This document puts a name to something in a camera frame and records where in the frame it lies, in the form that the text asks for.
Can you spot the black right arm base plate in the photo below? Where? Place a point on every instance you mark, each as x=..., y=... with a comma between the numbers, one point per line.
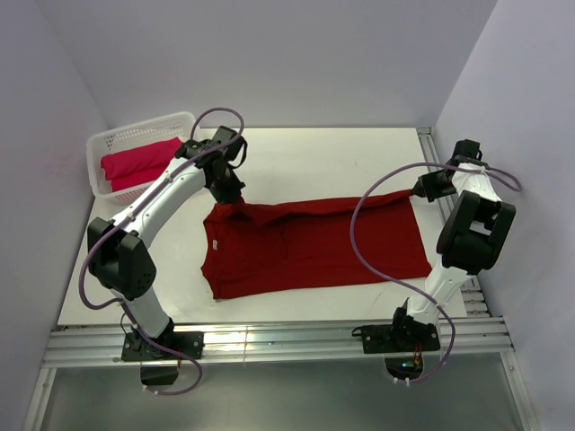
x=382, y=339

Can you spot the aluminium frame rail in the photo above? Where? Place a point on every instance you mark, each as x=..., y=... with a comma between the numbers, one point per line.
x=249, y=340

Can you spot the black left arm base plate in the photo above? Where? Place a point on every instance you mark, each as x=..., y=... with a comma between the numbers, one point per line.
x=136, y=349

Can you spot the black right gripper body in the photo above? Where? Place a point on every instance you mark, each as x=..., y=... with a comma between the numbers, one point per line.
x=435, y=185

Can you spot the pink rolled t shirt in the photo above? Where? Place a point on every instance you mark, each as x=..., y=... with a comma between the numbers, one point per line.
x=140, y=165

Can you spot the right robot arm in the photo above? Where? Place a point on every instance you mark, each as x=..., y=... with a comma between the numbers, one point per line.
x=471, y=240

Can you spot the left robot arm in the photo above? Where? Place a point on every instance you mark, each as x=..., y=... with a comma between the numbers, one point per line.
x=118, y=248

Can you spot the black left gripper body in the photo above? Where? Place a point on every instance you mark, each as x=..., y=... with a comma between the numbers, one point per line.
x=227, y=189

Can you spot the dark red t shirt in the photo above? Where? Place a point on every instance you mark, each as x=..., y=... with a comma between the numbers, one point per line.
x=257, y=249

